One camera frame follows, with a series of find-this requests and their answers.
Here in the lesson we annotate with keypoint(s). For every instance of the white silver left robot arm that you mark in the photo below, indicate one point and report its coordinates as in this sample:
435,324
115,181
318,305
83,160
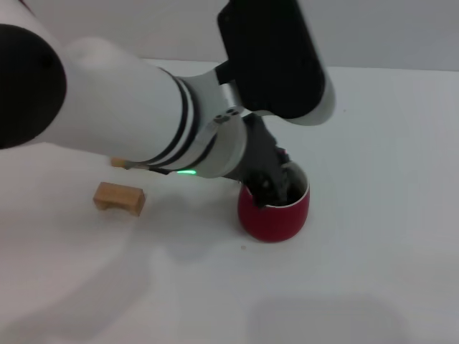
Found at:
107,107

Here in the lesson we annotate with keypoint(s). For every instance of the red ceramic cup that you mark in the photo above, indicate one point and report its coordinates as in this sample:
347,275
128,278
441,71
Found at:
276,222

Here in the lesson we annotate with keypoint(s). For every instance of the dark brown coffee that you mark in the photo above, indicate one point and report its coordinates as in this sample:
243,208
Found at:
295,195

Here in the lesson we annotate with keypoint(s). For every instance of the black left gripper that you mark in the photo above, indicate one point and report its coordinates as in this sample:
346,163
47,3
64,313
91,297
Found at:
260,154

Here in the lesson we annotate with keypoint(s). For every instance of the notched wooden block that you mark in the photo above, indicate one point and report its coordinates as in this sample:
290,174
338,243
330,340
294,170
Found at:
120,199

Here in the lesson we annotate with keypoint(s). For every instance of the grey wrist connector plug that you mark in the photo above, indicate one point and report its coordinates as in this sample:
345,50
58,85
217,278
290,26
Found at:
147,167

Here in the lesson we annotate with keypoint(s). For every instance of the black silver wrist camera box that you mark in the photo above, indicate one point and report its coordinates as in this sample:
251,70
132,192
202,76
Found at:
276,57

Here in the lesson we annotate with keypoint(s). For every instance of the stained wooden block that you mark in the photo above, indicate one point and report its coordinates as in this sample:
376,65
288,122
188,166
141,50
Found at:
117,162

